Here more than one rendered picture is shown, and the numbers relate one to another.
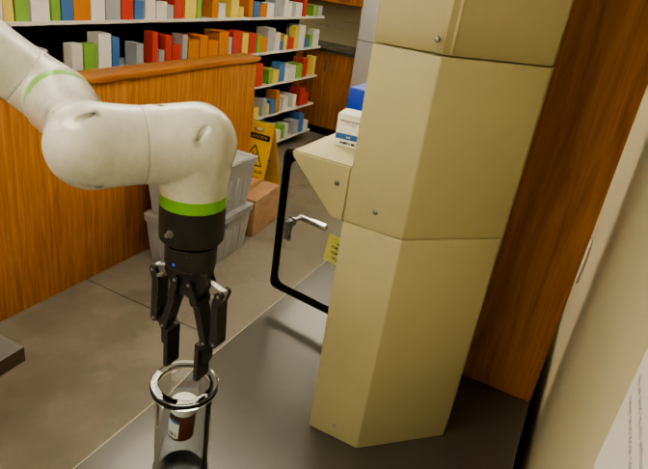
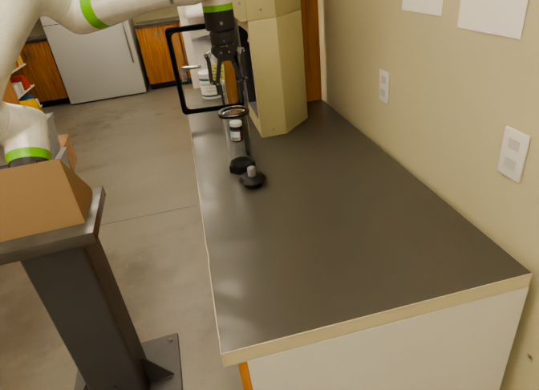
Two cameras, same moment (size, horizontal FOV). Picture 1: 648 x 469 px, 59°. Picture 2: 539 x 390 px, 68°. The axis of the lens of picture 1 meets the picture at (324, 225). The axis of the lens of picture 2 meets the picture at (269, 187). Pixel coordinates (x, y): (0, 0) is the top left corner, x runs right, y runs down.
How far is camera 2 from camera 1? 0.96 m
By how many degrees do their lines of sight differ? 29
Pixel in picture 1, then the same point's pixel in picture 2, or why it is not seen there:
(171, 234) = (222, 22)
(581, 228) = (313, 6)
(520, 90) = not seen: outside the picture
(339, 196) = (242, 10)
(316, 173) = not seen: hidden behind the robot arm
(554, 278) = (311, 34)
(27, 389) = (24, 309)
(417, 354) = (292, 76)
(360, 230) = (257, 22)
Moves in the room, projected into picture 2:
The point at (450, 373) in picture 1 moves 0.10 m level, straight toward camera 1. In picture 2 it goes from (302, 83) to (312, 89)
